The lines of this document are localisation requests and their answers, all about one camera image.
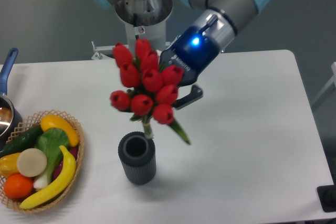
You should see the blue handled saucepan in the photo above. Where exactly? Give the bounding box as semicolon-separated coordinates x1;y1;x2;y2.
1;48;22;149

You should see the orange fruit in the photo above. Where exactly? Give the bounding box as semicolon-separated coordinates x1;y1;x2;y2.
4;173;33;199

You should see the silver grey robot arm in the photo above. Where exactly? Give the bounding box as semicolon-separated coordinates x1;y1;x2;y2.
95;0;270;109

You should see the dark green cucumber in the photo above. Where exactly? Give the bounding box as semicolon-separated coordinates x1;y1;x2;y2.
1;125;43;157

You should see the green bok choy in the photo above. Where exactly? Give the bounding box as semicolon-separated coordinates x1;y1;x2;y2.
34;127;69;190

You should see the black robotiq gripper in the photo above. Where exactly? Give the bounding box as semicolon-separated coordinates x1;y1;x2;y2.
160;25;219;110

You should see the yellow bell pepper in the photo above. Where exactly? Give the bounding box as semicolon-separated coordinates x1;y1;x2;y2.
1;153;20;177

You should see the red tulip bouquet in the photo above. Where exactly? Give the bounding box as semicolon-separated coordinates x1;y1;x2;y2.
110;38;191;144

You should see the grey ribbed vase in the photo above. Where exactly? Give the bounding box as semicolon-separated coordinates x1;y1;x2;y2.
118;132;156;185

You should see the white furniture leg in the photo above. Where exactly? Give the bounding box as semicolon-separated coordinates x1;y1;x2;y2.
311;62;335;111

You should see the black device at edge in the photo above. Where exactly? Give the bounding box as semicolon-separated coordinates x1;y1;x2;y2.
317;185;335;212

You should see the red purple vegetable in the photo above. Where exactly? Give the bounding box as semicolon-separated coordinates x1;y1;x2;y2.
53;146;78;180

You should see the beige round disc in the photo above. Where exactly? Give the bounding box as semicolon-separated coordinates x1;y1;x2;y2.
16;148;47;177

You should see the woven wicker basket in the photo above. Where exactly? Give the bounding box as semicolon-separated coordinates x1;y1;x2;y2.
1;110;85;214

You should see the yellow banana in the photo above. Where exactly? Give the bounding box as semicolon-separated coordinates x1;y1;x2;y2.
19;145;76;210

